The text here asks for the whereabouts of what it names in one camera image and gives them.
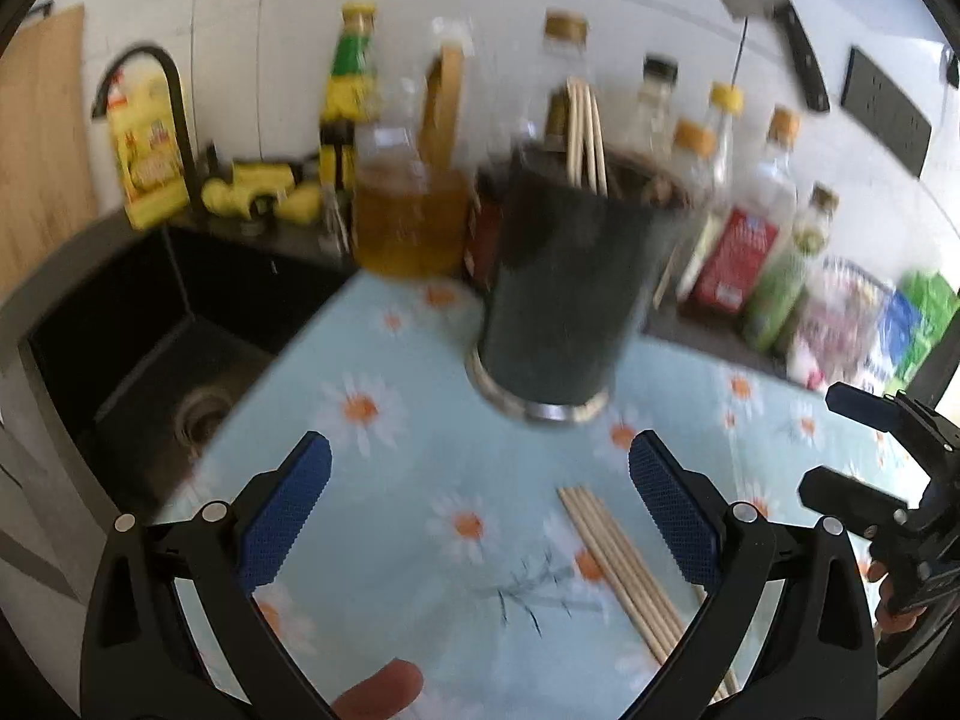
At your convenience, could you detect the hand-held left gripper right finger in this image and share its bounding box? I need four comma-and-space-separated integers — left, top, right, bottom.
628, 429, 880, 720

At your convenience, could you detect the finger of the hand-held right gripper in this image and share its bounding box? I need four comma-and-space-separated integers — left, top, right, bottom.
825, 382, 903, 432
797, 465, 912, 537

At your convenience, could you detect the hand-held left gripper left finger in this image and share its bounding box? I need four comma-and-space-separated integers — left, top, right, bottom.
79, 429, 335, 720

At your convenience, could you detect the set of wooden chopsticks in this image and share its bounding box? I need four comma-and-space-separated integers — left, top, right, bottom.
556, 77, 740, 698

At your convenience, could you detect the black cylindrical utensil holder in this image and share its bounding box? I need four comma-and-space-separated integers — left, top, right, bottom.
465, 142, 695, 425

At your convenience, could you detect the person's right hand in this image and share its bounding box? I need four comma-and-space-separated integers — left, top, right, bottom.
868, 555, 931, 635

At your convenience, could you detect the person's left hand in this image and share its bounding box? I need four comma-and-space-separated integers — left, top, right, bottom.
332, 658, 425, 720

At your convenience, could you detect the blue white salt bag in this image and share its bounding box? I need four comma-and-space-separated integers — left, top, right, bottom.
862, 289, 923, 391

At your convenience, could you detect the clear plastic seasoning bag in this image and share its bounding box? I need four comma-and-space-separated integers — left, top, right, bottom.
787, 259, 893, 391

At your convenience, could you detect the green plastic bag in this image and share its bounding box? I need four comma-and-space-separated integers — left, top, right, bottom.
896, 270, 960, 383

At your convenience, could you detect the blue daisy print tablecloth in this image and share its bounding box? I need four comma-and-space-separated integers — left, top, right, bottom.
157, 270, 923, 720

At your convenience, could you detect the green liquid gold cap bottle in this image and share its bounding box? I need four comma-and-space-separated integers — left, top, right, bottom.
742, 184, 839, 352

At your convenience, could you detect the red label gold cap bottle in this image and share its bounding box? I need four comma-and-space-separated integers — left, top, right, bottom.
690, 109, 800, 312

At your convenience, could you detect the black kitchen sink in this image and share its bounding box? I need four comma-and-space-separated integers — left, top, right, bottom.
26, 225, 353, 518

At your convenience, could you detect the small white label bottle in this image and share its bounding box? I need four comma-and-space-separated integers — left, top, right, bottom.
660, 120, 717, 211

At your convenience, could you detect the yellow cap clear bottle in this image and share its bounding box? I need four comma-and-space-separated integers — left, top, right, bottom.
675, 82, 746, 301

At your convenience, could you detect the large cooking oil jug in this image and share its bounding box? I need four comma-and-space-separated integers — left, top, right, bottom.
351, 45, 473, 278

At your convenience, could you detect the dark jar red label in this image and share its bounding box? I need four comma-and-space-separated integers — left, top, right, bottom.
463, 172, 505, 290

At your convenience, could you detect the black cap clear bottle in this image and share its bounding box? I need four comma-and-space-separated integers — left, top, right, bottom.
622, 54, 680, 158

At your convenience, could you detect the yellow dish soap bottle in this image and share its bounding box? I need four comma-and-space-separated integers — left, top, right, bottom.
105, 75, 190, 232

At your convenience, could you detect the black kitchen faucet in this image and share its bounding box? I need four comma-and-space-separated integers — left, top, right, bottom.
91, 46, 207, 215

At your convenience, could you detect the green label sauce bottle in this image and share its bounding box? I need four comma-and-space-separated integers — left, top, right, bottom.
319, 4, 378, 192

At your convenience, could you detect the wooden cutting board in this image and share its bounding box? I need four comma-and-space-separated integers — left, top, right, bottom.
0, 4, 98, 293

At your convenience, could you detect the large clear gold cap bottle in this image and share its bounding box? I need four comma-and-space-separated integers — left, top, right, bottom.
525, 11, 593, 151

